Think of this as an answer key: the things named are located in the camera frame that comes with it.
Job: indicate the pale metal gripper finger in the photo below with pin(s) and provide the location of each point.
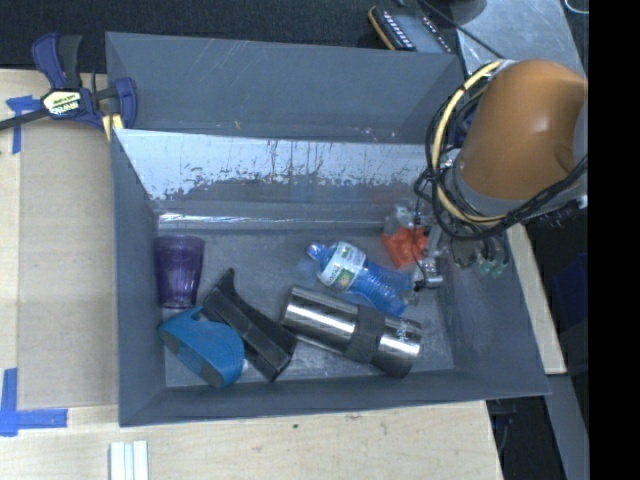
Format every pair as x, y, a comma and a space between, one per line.
430, 268
431, 281

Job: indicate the blue clear plastic bottle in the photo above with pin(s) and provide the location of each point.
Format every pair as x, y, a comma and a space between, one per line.
360, 275

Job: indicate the silver metal cylinder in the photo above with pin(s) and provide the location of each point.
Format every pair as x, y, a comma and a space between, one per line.
330, 318

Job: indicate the blue curved plastic holder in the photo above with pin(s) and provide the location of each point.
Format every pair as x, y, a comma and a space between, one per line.
210, 343

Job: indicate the grey metal bin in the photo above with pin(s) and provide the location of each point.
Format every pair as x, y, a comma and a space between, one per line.
280, 93

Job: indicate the purple clear cup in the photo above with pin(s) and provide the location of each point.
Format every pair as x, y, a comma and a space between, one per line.
178, 268

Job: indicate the pale wood flat board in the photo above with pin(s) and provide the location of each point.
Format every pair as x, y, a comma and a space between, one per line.
65, 268

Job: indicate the black flat bracket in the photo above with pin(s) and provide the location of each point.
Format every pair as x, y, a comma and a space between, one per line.
250, 325

